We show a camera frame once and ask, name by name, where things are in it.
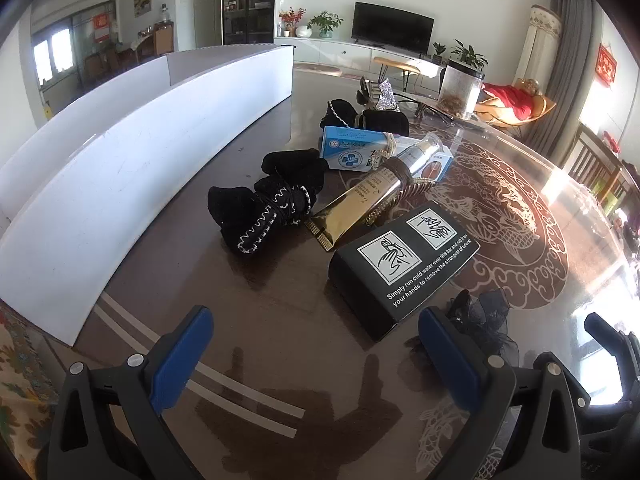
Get red flower arrangement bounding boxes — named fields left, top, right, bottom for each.
left=279, top=7, right=307, bottom=38

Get clear jar black lid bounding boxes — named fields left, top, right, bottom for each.
left=439, top=58, right=486, bottom=120

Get black velvet bow pearl trim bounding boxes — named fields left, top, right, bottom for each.
left=320, top=99, right=410, bottom=137

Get wooden lounge chair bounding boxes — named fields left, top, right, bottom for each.
left=475, top=91, right=557, bottom=128

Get covered standing air conditioner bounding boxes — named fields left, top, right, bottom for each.
left=515, top=4, right=563, bottom=91

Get wooden dining chair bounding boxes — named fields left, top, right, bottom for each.
left=567, top=122, right=640, bottom=211

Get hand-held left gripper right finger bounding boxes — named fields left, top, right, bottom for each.
left=417, top=306, right=593, bottom=480

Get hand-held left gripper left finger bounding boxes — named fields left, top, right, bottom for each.
left=37, top=305, right=216, bottom=480

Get blue white medicine box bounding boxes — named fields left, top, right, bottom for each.
left=320, top=125, right=455, bottom=183

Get black television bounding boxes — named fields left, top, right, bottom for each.
left=351, top=1, right=435, bottom=56

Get patterned glass desktop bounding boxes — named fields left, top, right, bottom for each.
left=65, top=67, right=640, bottom=480

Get white foam board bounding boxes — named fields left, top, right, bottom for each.
left=0, top=44, right=295, bottom=348

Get red wall hanging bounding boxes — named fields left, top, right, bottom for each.
left=596, top=43, right=618, bottom=86

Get brown hair tie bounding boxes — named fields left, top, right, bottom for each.
left=382, top=156, right=436, bottom=196

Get glass balcony door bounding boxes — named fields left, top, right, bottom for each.
left=32, top=7, right=123, bottom=91

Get large leafy potted plant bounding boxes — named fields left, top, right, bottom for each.
left=450, top=39, right=488, bottom=73

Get grey curtain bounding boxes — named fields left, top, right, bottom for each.
left=520, top=0, right=606, bottom=161

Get gold cream tube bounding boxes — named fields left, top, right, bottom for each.
left=305, top=132, right=446, bottom=252

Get floral cloth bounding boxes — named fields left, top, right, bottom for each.
left=0, top=305, right=66, bottom=480

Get black box with pictograms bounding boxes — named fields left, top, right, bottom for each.
left=327, top=200, right=481, bottom=343

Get black velvet bow white stitching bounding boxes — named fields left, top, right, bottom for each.
left=207, top=149, right=326, bottom=256

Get silver rhinestone bow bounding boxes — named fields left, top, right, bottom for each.
left=357, top=77, right=401, bottom=111

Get white television cabinet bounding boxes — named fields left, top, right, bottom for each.
left=274, top=36, right=451, bottom=93

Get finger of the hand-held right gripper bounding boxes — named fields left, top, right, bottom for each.
left=585, top=312, right=640, bottom=376

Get wooden stool metal legs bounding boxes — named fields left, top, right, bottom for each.
left=374, top=56, right=426, bottom=91

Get wooden sideboard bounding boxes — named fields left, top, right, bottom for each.
left=135, top=20, right=176, bottom=57

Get black lace scrunchie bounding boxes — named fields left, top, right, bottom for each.
left=445, top=287, right=521, bottom=366

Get dark glass display cabinet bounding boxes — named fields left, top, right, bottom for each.
left=222, top=0, right=278, bottom=45

